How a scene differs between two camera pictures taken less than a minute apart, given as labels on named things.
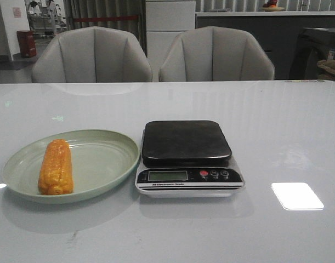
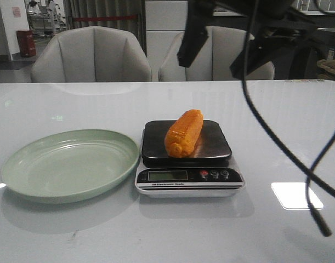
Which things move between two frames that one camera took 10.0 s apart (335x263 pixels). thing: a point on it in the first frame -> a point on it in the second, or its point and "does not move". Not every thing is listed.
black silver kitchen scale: (186, 159) does not move
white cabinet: (165, 20) does not move
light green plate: (69, 166) does not move
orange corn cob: (56, 175) -> (183, 134)
